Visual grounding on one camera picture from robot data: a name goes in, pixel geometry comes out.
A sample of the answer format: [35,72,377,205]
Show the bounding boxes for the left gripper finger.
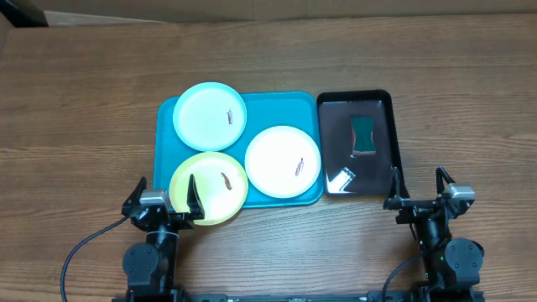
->
[122,176,147,209]
[186,174,205,220]

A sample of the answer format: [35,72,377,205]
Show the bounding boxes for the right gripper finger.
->
[383,166,410,210]
[435,166,455,194]

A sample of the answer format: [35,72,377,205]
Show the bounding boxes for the green scrubbing sponge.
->
[350,116,376,157]

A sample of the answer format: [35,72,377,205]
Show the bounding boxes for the light blue plate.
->
[172,82,248,152]

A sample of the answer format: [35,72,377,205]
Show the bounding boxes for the white plate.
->
[244,126,321,199]

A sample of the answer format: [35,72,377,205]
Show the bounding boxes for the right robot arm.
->
[380,166,484,301]

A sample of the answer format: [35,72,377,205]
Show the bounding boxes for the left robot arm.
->
[122,175,205,302]

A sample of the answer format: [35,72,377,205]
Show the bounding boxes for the black water tray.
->
[317,90,404,196]

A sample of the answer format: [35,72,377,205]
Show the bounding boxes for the teal plastic tray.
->
[153,91,325,209]

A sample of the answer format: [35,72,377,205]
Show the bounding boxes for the yellow plate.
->
[169,152,248,226]

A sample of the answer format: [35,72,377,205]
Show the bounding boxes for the dark object top-left corner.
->
[1,0,49,28]

